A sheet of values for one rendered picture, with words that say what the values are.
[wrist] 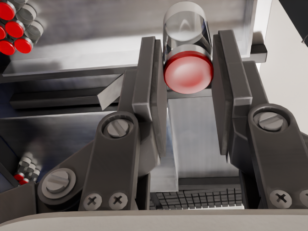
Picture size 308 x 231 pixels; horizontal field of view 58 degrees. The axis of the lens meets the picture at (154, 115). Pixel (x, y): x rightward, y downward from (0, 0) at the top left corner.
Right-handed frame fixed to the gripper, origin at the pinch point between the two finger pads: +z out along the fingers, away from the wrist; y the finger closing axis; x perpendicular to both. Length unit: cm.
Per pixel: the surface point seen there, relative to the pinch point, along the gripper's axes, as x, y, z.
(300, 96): -110, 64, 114
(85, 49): -13.5, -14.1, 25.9
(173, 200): -70, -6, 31
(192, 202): -71, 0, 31
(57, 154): -38, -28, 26
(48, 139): -33, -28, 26
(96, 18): -9.1, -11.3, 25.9
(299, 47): -77, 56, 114
